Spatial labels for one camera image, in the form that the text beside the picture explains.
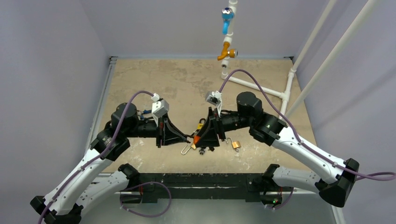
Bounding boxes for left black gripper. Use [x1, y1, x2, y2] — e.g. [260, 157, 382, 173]
[126, 112, 187, 147]

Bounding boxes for orange black padlock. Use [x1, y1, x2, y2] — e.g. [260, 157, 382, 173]
[190, 135, 200, 149]

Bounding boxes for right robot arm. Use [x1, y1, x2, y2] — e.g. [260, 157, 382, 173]
[193, 91, 360, 208]

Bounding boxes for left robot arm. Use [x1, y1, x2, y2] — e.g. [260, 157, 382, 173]
[30, 99, 188, 224]

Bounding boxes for black key bunch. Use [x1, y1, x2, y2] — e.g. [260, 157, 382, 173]
[199, 147, 206, 155]

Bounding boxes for brass padlock long shackle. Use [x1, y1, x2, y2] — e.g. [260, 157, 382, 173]
[181, 144, 197, 155]

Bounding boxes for brass padlock open shackle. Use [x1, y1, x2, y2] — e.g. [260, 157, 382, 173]
[226, 138, 241, 152]

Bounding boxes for black base bar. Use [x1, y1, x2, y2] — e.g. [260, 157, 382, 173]
[119, 164, 292, 206]

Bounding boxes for orange tap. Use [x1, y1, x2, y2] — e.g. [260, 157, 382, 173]
[217, 42, 238, 61]

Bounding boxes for blue tap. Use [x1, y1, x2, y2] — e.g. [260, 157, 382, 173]
[221, 7, 234, 35]

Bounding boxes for white diagonal pole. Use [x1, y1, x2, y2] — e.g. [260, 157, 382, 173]
[285, 0, 380, 118]

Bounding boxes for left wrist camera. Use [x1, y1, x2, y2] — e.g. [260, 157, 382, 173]
[151, 93, 170, 119]

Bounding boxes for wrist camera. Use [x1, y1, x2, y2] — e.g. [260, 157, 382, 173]
[205, 91, 223, 116]
[151, 93, 170, 119]

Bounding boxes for blue handled pliers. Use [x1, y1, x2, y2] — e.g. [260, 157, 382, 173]
[137, 110, 153, 120]

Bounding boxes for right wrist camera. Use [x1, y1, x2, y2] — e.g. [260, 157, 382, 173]
[205, 91, 223, 116]

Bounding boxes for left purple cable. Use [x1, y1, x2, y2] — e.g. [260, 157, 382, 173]
[37, 90, 156, 224]

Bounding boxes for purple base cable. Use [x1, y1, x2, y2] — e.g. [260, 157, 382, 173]
[119, 181, 172, 218]

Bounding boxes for aluminium frame rail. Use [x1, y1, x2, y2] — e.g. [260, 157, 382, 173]
[85, 56, 119, 153]

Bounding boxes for white pvc pipe frame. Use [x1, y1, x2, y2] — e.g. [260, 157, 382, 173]
[220, 0, 297, 119]

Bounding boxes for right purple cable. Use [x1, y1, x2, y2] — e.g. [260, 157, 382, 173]
[218, 69, 396, 182]

